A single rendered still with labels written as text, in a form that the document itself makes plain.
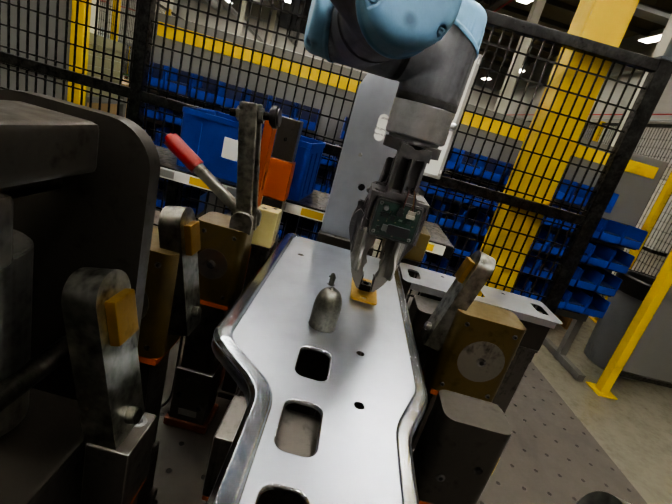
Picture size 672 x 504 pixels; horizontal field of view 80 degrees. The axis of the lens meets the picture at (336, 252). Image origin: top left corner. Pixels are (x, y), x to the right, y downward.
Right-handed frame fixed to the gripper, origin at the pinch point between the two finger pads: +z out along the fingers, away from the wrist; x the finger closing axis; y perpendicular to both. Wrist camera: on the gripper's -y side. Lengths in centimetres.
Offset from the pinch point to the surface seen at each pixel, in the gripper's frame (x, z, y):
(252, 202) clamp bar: -18.2, -6.7, 1.1
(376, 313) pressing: 1.9, 2.2, 5.5
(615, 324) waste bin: 212, 71, -225
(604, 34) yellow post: 43, -54, -59
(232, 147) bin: -33.2, -7.3, -35.9
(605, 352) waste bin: 214, 93, -222
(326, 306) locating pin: -5.0, -1.2, 14.0
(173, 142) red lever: -30.1, -11.6, 0.7
